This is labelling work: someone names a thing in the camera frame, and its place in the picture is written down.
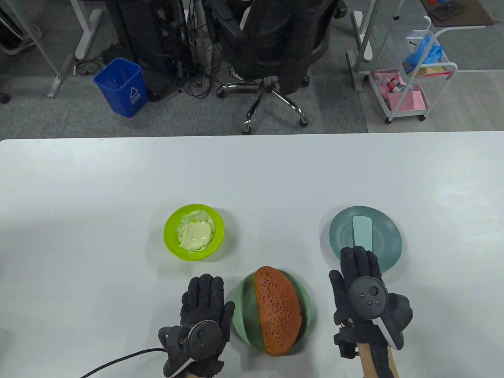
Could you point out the person's left hand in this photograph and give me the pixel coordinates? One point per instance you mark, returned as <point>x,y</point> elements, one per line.
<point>204,299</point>

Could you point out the person's right hand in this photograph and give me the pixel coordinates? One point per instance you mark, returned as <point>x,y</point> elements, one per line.
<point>356,264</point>

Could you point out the light blue dessert spatula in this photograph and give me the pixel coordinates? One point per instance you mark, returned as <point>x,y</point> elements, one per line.
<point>361,232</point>

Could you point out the green plate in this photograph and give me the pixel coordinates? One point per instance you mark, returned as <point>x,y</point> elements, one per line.
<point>244,311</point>

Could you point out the creamy white salad dressing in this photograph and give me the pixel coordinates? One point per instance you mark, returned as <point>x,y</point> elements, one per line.
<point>195,232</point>

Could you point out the brown porous bread slice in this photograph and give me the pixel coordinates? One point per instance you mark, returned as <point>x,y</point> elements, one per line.
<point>277,311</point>

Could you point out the person's right forearm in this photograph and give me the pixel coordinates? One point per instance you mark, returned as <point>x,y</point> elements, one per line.
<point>368,362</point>

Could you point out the black and white handheld controller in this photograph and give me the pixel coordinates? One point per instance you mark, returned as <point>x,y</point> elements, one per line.
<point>368,297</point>
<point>202,335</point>

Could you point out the teal blue plate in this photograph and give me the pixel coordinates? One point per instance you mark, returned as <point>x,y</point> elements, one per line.
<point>386,236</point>

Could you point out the lime green bowl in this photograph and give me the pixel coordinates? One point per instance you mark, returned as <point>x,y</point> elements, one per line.
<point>171,240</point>

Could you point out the pink paper box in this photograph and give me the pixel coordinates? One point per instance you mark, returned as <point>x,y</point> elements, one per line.
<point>407,101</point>

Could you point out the small red white bottle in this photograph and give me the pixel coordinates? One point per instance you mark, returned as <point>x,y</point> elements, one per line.
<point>393,84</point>

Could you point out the white rolling cart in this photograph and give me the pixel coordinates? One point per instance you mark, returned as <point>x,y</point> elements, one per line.
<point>449,71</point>

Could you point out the blue plastic bag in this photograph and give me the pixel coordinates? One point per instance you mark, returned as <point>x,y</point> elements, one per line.
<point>425,53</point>

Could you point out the white power strip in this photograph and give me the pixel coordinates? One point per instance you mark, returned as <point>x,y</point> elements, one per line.
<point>364,35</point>

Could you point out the blue trash bin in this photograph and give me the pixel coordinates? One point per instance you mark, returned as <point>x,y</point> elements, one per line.
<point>120,84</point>

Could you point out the black office chair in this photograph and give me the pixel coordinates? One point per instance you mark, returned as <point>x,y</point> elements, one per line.
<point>271,43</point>

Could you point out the black device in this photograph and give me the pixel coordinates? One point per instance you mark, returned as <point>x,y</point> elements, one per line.
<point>445,11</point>

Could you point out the brown side table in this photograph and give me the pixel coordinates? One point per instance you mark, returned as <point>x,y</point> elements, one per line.
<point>472,17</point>

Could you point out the white desk leg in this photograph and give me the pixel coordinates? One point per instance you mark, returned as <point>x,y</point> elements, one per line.
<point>84,35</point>

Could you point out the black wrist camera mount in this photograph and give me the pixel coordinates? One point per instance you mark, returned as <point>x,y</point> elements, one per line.
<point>345,340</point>

